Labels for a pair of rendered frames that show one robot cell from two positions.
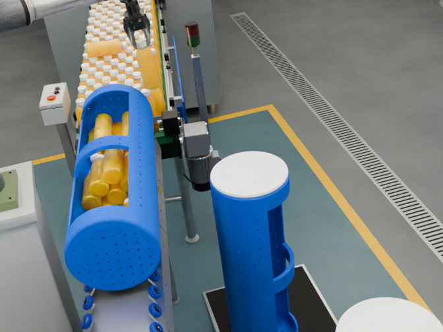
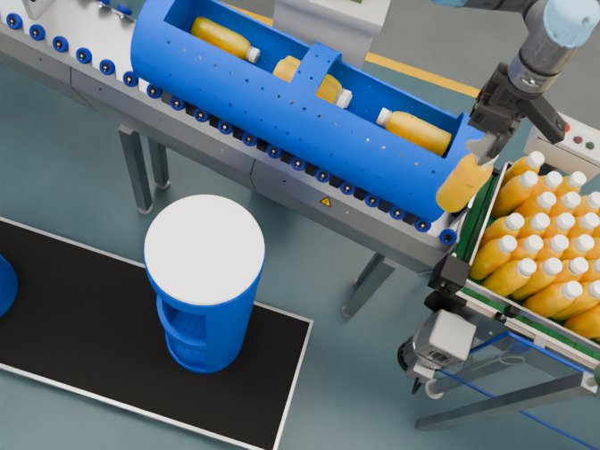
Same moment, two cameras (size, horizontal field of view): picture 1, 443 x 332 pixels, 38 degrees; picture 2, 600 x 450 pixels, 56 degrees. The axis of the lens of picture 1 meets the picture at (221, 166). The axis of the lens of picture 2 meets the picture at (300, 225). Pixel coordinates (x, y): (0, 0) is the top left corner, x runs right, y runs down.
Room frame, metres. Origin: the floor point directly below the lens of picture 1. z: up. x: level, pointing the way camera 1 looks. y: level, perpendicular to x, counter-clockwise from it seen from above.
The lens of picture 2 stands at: (2.14, -0.52, 2.28)
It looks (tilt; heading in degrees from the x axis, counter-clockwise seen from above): 64 degrees down; 100
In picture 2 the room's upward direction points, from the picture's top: 20 degrees clockwise
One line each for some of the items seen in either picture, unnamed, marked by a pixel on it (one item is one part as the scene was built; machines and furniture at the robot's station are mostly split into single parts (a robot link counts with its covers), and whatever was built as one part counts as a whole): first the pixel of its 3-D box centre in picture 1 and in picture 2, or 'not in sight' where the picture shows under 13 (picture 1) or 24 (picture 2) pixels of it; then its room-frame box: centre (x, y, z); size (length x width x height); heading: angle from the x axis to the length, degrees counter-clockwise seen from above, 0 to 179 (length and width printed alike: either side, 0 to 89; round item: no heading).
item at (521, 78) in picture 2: not in sight; (532, 70); (2.28, 0.25, 1.61); 0.08 x 0.08 x 0.05
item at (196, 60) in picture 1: (209, 153); (481, 410); (2.78, 0.06, 0.55); 0.04 x 0.04 x 1.10; 3
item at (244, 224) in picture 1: (258, 265); (205, 302); (1.88, -0.09, 0.59); 0.28 x 0.28 x 0.88
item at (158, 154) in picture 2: not in sight; (157, 145); (1.33, 0.42, 0.31); 0.06 x 0.06 x 0.63; 3
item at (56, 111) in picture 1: (55, 103); (568, 145); (2.58, 0.70, 1.05); 0.20 x 0.10 x 0.10; 3
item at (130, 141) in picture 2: not in sight; (137, 172); (1.34, 0.28, 0.31); 0.06 x 0.06 x 0.63; 3
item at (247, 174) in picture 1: (248, 173); (205, 247); (1.88, -0.09, 1.03); 0.28 x 0.28 x 0.01
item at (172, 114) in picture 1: (169, 124); (448, 275); (2.44, 0.20, 0.95); 0.10 x 0.07 x 0.10; 93
